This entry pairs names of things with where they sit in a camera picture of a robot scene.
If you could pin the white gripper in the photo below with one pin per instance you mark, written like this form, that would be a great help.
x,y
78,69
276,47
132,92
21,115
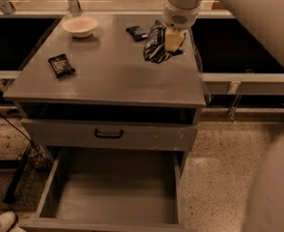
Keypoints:
x,y
178,19

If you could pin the blue chip bag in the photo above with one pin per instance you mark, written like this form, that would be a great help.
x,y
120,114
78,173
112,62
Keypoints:
x,y
154,48

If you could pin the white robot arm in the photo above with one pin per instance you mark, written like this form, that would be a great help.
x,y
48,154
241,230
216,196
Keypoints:
x,y
264,20

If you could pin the grey drawer cabinet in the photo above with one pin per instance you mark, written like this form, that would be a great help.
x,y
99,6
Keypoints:
x,y
112,81

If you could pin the closed grey drawer front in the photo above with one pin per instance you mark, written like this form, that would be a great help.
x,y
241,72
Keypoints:
x,y
70,133

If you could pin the open grey bottom drawer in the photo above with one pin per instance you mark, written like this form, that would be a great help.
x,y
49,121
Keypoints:
x,y
109,190

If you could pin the small dark blue snack pack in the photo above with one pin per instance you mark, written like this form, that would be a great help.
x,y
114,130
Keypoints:
x,y
137,33

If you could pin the white bowl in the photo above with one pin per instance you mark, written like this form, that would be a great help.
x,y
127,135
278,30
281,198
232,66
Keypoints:
x,y
80,26

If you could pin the black snack packet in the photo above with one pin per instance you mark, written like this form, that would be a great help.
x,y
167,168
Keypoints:
x,y
61,66

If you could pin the white shoe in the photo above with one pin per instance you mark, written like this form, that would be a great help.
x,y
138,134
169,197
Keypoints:
x,y
7,220

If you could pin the black drawer handle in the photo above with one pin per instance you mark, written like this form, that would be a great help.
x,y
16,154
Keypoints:
x,y
108,134

